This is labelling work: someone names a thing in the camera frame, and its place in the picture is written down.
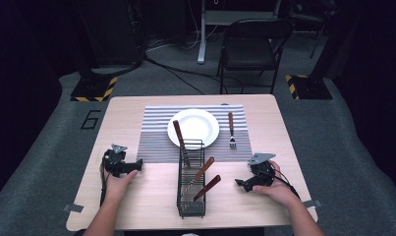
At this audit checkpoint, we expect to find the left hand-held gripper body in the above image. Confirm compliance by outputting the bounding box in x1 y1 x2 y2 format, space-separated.
102 143 134 178

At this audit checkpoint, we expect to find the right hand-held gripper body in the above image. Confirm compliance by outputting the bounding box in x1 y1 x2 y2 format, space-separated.
244 152 277 193

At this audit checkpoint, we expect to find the person's left hand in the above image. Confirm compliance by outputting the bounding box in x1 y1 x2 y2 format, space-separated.
100 165 140 205

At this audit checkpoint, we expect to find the person's right hand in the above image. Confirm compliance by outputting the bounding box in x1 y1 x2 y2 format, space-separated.
252 159 300 209

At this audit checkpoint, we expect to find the grey striped placemat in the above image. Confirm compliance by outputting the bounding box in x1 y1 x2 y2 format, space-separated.
137 104 254 164

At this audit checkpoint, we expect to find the black floor tape mark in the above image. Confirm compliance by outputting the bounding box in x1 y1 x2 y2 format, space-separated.
80 109 102 131

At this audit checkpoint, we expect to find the grey tape piece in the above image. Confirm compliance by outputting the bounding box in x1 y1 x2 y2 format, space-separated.
62 203 85 213
303 199 323 209

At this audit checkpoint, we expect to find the white round plate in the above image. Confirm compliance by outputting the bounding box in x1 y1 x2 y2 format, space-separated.
166 108 221 151

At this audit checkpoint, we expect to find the black stand base striped edge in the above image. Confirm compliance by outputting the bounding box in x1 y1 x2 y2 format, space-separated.
285 74 334 100
70 75 119 103

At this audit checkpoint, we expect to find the black folding chair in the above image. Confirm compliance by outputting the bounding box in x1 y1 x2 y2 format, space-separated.
216 18 295 95

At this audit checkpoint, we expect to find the black equipment cabinet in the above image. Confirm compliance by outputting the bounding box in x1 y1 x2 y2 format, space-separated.
72 0 145 68

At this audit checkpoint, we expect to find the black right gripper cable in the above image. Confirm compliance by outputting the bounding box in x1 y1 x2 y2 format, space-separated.
267 168 302 201

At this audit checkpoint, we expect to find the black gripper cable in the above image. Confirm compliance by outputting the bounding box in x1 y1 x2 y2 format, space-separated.
99 156 109 207
267 168 302 201

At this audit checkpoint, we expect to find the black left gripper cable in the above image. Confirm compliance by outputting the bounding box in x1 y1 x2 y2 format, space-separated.
99 156 109 207

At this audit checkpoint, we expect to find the wooden-handled cutlery piece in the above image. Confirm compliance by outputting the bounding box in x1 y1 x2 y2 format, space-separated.
192 174 222 203
182 155 216 199

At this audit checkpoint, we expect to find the black wire cutlery basket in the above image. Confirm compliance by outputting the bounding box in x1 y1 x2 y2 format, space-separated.
176 139 207 219

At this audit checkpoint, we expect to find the wooden-handled knife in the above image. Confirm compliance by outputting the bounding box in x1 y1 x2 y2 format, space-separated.
172 119 192 168

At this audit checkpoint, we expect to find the wooden-handled fork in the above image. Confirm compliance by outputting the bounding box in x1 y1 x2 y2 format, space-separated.
227 111 238 149

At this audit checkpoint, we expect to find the black floor cable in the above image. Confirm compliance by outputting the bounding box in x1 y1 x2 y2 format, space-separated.
143 53 227 96

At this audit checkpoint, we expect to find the white metal desk frame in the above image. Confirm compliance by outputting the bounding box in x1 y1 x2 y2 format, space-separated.
197 0 282 65

